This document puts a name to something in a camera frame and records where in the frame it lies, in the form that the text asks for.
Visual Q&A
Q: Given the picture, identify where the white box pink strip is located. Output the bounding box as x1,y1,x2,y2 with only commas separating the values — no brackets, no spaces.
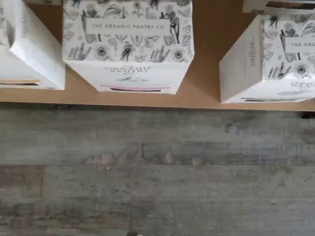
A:
62,0,195,95

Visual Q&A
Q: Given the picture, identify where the wooden shelf board with boxes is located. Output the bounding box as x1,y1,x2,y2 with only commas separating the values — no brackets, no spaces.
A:
0,0,315,112

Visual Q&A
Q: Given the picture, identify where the white box green strip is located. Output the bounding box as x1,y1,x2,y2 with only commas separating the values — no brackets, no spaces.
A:
219,13,315,104
242,0,315,13

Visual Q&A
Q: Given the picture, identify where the white box yellow strip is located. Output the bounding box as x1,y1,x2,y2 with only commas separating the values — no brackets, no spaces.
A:
0,0,66,90

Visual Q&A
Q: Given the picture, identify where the black metal shelf frame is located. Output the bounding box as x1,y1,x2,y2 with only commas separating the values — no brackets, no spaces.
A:
54,105,315,119

